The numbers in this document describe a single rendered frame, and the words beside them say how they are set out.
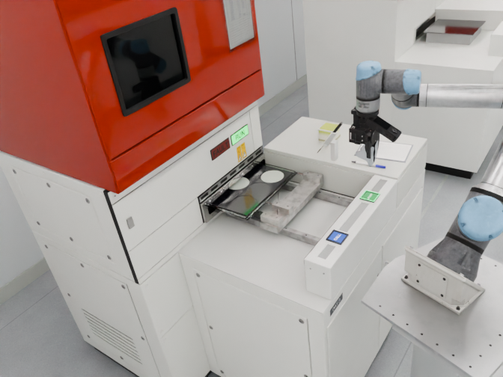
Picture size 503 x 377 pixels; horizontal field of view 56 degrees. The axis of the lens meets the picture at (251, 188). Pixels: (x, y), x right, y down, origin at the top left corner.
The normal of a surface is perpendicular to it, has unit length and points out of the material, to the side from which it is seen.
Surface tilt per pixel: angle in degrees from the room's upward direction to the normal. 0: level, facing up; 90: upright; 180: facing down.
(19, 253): 90
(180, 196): 90
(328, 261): 0
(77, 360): 0
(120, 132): 90
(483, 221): 56
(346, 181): 90
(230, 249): 0
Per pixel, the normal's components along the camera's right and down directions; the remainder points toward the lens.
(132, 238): 0.81, 0.24
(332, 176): -0.57, 0.50
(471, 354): -0.12, -0.83
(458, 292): -0.78, 0.42
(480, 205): -0.40, -0.02
